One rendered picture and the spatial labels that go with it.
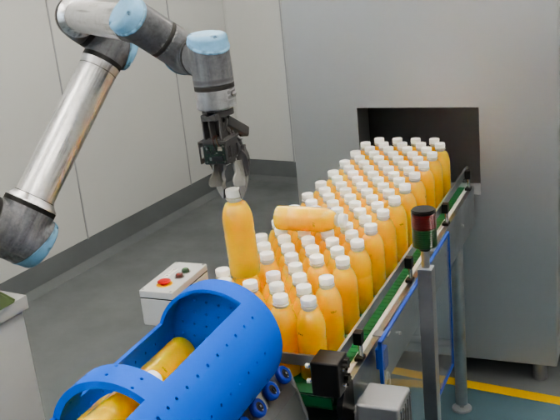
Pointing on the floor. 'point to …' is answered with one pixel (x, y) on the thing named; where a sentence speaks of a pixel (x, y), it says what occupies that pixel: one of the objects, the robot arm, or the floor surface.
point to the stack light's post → (429, 342)
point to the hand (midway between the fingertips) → (233, 192)
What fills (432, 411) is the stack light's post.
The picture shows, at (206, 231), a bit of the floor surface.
